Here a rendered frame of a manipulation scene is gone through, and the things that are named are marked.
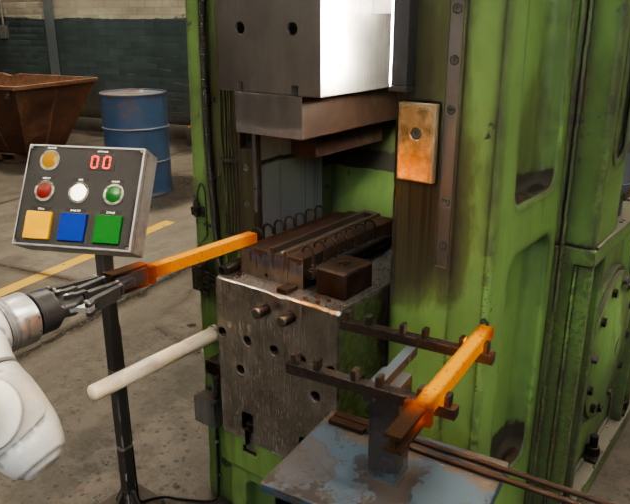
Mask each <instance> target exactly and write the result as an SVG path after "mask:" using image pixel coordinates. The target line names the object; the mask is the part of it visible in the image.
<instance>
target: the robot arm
mask: <svg viewBox="0 0 630 504"><path fill-rule="evenodd" d="M101 274H102V277H98V275H93V276H89V277H86V278H82V279H78V280H75V281H71V282H67V283H64V284H60V285H55V286H48V287H45V288H40V289H37V290H34V291H32V292H29V293H26V294H24V293H21V292H16V293H13V294H10V295H7V296H4V297H2V298H0V472H1V473H2V474H4V475H6V476H8V477H10V478H12V479H15V480H31V479H34V478H35V477H37V476H38V475H40V474H41V473H42V472H44V471H45V470H46V469H48V468H49V467H50V466H51V465H53V464H54V463H55V462H56V461H57V460H58V459H59V458H60V457H61V455H62V453H63V448H64V445H65V436H64V431H63V428H62V425H61V422H60V419H59V417H58V415H57V413H56V411H55V410H54V408H53V406H52V405H51V403H50V402H49V400H48V399H47V397H46V396H45V394H44V393H43V391H42V390H41V389H40V387H39V386H38V385H37V383H36V382H35V381H34V379H33V378H32V377H31V376H30V375H29V374H28V373H27V372H26V371H25V370H24V369H23V368H22V366H21V365H20V364H19V363H18V361H17V360H16V358H15V356H14V354H13V353H14V352H16V351H17V350H19V349H22V348H24V347H26V346H29V345H31V344H34V343H36V342H38V341H39V340H40V339H41V336H42V335H44V334H47V333H49V332H52V331H54V330H57V329H58V328H59V327H60V326H61V324H62V322H63V320H64V318H65V317H71V316H75V315H77V314H78V313H79V312H83V313H86V317H92V316H93V315H94V314H95V313H96V312H98V311H99V310H101V309H103V308H105V307H107V306H109V305H111V304H113V303H115V302H116V301H118V300H120V299H122V298H124V297H125V291H126V290H129V289H131V288H134V287H137V286H139V285H142V284H144V283H147V282H148V276H147V268H146V267H144V268H141V269H138V270H135V271H132V272H129V273H126V274H123V275H120V276H118V277H115V278H114V279H115V281H113V282H110V283H107V279H106V276H105V275H104V272H102V273H101Z"/></svg>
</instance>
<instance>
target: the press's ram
mask: <svg viewBox="0 0 630 504"><path fill-rule="evenodd" d="M215 2H216V25H217V47H218V70H219V88H220V89H221V90H231V91H244V92H254V93H266V94H277V95H288V96H295V95H298V96H300V97H311V98H325V97H332V96H338V95H344V94H351V93H357V92H363V91H370V90H376V89H382V88H388V86H389V85H391V83H390V63H391V34H392V5H393V0H215Z"/></svg>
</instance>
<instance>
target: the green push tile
mask: <svg viewBox="0 0 630 504"><path fill-rule="evenodd" d="M123 219H124V217H122V216H111V215H96V218H95V224H94V230H93V236H92V243H95V244H109V245H119V244H120V238H121V232H122V225H123Z"/></svg>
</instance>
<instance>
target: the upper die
mask: <svg viewBox="0 0 630 504"><path fill-rule="evenodd" d="M235 117H236V132H241V133H249V134H256V135H264V136H271V137H279V138H287V139H294V140H307V139H311V138H316V137H320V136H324V135H329V134H333V133H338V132H342V131H346V130H351V129H355V128H360V127H364V126H368V125H373V124H377V123H381V122H386V121H390V120H395V119H396V117H397V92H393V91H388V88H382V89H376V90H370V91H363V92H357V93H351V94H344V95H338V96H332V97H325V98H311V97H300V96H298V95H295V96H288V95H277V94H266V93H254V92H244V91H235Z"/></svg>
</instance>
